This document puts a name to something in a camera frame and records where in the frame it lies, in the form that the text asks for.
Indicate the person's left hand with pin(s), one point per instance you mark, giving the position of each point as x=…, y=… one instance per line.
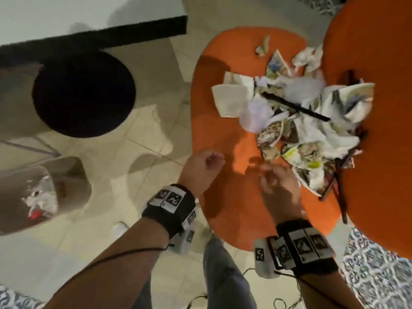
x=196, y=172

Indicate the person's right hand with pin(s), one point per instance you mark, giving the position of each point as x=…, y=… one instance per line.
x=283, y=196

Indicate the person's left fingers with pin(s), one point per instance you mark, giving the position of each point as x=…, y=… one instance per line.
x=215, y=159

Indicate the person's right fingers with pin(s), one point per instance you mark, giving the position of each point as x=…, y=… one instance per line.
x=268, y=176

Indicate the person's left forearm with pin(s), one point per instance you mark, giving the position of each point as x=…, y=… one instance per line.
x=119, y=270

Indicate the person's right forearm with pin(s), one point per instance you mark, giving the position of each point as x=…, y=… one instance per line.
x=325, y=292

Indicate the small orange table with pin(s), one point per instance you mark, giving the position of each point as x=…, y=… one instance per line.
x=225, y=135

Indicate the crushed white paper cup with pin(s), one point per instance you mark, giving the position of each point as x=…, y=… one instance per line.
x=230, y=98

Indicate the pile of crumpled paper scraps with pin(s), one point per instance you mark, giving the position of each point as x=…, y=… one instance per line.
x=318, y=135

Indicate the black wristband with marker tags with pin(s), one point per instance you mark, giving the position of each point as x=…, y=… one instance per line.
x=169, y=207
x=304, y=247

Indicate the thin dark sticks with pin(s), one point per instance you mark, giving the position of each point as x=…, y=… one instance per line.
x=341, y=193

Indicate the black stick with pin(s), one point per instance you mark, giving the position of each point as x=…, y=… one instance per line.
x=296, y=107

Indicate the large orange table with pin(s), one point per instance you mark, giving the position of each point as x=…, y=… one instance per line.
x=379, y=176

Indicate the person's leg in jeans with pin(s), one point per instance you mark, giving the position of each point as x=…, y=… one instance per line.
x=225, y=279

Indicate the white shoe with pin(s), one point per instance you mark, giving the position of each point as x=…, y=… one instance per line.
x=119, y=230

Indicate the small beige crumpled paper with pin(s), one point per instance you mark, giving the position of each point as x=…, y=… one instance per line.
x=263, y=46

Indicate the black round stool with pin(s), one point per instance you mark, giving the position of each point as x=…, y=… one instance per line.
x=83, y=96

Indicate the patterned grey rug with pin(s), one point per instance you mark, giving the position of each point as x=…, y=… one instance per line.
x=376, y=276

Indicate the beige trash bin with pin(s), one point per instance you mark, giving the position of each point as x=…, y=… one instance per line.
x=69, y=186

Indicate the paper trash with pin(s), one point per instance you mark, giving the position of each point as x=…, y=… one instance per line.
x=40, y=199

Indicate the white counter with black edge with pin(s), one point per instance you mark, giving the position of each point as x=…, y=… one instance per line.
x=64, y=19

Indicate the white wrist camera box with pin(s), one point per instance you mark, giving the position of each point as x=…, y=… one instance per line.
x=264, y=259
x=185, y=239

